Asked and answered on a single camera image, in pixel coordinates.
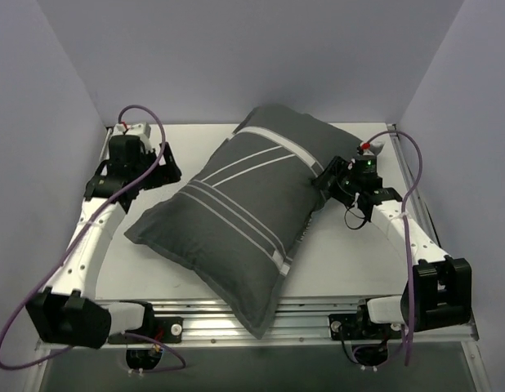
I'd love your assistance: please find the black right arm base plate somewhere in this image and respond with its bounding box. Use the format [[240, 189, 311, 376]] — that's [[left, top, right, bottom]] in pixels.
[[328, 314, 401, 341]]

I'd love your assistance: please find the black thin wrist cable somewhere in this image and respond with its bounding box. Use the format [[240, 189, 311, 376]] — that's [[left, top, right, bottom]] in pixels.
[[343, 191, 372, 230]]

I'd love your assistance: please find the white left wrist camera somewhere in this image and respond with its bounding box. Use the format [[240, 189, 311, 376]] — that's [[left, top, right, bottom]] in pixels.
[[114, 122, 151, 141]]

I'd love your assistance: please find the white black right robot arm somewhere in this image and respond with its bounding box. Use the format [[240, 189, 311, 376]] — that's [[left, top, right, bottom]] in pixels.
[[313, 155, 472, 337]]

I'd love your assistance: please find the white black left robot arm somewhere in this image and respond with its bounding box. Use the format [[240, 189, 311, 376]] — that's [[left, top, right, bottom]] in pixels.
[[25, 135, 181, 349]]

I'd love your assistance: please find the grey striped pillowcase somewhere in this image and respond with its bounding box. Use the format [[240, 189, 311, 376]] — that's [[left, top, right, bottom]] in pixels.
[[124, 104, 362, 340]]

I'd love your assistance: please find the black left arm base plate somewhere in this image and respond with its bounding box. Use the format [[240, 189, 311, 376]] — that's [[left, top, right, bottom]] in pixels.
[[107, 316, 184, 345]]

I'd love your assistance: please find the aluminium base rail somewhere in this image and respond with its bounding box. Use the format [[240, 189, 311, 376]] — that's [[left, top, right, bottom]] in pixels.
[[35, 296, 480, 348]]

